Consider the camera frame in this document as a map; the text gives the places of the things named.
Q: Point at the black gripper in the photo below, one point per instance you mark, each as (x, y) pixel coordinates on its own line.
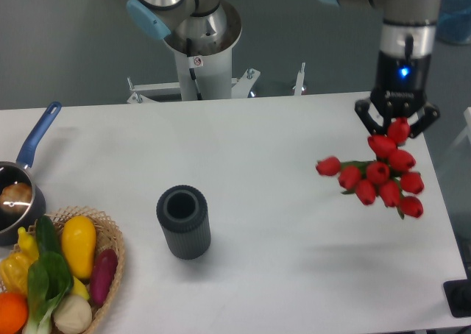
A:
(399, 91)

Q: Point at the red tulip bouquet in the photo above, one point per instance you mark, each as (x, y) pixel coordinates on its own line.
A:
(389, 176)

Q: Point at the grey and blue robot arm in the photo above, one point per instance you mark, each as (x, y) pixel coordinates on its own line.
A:
(202, 34)

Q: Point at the dark grey ribbed vase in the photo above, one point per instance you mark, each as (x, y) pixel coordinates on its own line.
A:
(182, 212)

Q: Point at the blue translucent container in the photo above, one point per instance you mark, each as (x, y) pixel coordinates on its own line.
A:
(454, 22)

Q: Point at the black device at edge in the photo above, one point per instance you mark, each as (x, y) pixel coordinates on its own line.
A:
(457, 293)

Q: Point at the woven wicker basket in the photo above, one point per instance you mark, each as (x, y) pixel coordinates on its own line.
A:
(108, 236)

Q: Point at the purple eggplant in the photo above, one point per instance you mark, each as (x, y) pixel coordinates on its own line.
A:
(103, 273)

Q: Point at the yellow squash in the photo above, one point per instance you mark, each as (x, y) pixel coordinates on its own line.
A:
(78, 243)

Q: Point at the yellow banana tip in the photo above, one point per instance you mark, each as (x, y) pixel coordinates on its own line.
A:
(80, 289)

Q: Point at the dark green cucumber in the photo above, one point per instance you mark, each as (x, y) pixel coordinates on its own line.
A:
(46, 236)

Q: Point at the beige garlic bulb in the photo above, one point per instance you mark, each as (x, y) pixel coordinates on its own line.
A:
(73, 315)

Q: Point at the green bok choy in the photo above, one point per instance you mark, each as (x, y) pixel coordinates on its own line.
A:
(48, 280)

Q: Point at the brown bread roll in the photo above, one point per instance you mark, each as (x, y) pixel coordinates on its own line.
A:
(16, 198)

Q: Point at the small yellow gourd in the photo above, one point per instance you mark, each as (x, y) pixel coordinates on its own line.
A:
(27, 244)

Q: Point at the yellow bell pepper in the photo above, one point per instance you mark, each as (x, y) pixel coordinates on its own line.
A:
(14, 273)

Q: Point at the orange fruit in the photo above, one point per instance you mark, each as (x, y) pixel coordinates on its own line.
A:
(14, 312)

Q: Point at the white frame at right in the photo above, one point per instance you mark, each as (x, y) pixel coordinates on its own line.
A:
(460, 146)

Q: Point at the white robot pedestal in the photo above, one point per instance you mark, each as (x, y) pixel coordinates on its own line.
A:
(200, 78)

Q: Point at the blue handled saucepan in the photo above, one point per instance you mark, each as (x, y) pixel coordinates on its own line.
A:
(18, 171)

